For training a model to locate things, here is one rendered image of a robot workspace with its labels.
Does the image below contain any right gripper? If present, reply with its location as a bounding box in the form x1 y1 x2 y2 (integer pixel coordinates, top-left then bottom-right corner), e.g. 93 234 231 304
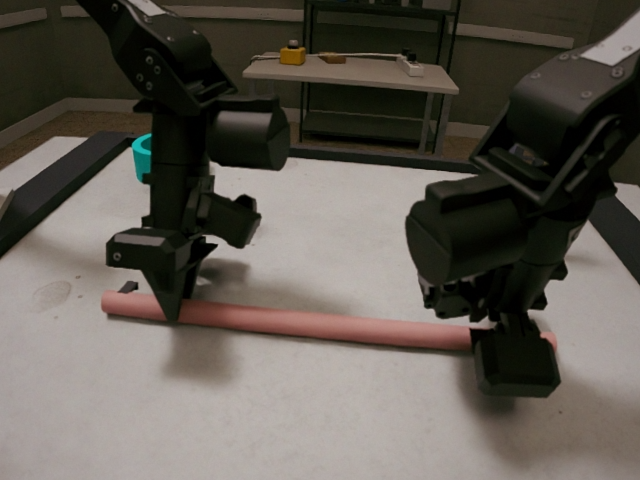
469 258 568 398

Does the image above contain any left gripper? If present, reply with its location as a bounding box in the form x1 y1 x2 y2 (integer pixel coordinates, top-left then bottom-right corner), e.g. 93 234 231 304
105 162 218 322

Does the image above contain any pink long bar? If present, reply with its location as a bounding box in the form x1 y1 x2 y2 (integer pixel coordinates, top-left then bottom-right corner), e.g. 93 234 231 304
101 281 490 351

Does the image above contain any teal open ring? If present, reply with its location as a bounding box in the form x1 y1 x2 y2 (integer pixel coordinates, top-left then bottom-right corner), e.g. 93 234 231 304
132 134 151 183

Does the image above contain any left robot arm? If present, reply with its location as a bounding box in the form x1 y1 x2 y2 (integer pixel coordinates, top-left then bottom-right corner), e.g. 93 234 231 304
75 0 291 249

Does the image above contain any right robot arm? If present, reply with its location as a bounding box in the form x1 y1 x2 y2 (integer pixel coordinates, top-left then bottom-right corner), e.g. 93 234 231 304
405 7 640 320

